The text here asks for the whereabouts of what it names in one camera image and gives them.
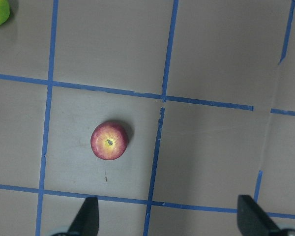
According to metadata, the red yellow apple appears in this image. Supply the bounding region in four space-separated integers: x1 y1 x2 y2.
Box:
90 121 129 160

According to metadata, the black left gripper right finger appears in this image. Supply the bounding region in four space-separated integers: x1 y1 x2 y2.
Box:
236 195 281 236

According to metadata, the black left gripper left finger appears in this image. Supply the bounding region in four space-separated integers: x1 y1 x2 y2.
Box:
67 197 99 236

